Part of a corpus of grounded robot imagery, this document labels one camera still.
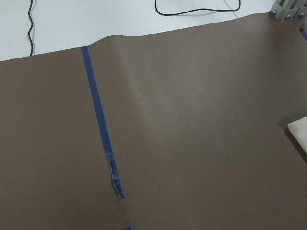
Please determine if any black looped desk cable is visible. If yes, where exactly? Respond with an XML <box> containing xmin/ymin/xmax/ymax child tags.
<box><xmin>154</xmin><ymin>0</ymin><xmax>241</xmax><ymax>17</ymax></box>

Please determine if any black wavy desk cable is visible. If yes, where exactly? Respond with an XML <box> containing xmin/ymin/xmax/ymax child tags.
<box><xmin>27</xmin><ymin>0</ymin><xmax>36</xmax><ymax>56</ymax></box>

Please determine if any aluminium frame post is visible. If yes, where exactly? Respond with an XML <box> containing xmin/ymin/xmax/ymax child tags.
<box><xmin>270</xmin><ymin>0</ymin><xmax>307</xmax><ymax>21</ymax></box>

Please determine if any cream long-sleeve cat T-shirt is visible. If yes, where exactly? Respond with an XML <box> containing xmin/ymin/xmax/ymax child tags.
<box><xmin>287</xmin><ymin>117</ymin><xmax>307</xmax><ymax>153</ymax></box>

